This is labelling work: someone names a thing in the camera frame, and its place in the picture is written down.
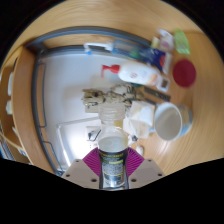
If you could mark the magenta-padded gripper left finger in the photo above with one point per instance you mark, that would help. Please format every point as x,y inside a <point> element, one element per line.
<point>80,172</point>

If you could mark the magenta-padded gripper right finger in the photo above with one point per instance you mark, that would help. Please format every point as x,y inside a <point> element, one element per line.
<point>146,172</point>

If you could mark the clear bottle with dark label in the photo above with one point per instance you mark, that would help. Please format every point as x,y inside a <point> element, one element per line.
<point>113,160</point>

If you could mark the small white earbuds case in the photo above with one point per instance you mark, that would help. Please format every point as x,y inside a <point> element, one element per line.
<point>139,150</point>

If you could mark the white desk lamp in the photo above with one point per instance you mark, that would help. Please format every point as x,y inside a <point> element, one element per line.
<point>60,146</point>

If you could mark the white mug with blue dots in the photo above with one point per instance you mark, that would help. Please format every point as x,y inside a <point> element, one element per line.
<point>170,121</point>

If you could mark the white tissue pack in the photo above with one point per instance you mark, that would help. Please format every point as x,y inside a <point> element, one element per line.
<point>140,116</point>

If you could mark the dark grey flat strip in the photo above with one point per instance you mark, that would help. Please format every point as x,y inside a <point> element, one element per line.
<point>156,93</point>

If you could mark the brown tree creature figurine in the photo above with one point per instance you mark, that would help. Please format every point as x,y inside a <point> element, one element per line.
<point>110,95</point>

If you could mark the wooden shelf unit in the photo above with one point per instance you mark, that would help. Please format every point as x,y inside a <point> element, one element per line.
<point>23,106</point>

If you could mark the small white square clock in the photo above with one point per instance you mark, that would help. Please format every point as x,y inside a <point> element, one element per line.
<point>163,84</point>

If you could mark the white red-pump lotion bottle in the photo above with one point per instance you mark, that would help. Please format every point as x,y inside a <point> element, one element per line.
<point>140,73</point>

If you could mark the flat round red coaster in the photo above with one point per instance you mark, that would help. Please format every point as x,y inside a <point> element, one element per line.
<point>184,73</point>

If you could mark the blue printed pouch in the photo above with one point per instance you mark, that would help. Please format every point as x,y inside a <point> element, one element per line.
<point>155,58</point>

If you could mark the pink and white packet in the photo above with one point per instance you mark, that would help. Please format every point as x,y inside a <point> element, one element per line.
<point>165,40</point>

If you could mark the green wipes packet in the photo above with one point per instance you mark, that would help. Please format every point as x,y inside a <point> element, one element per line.
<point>182,41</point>

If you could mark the white wall socket with plug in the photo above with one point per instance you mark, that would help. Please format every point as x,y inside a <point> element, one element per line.
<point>91,133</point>

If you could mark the grey metal shelf frame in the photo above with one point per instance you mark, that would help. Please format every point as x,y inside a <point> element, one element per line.
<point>36,110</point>

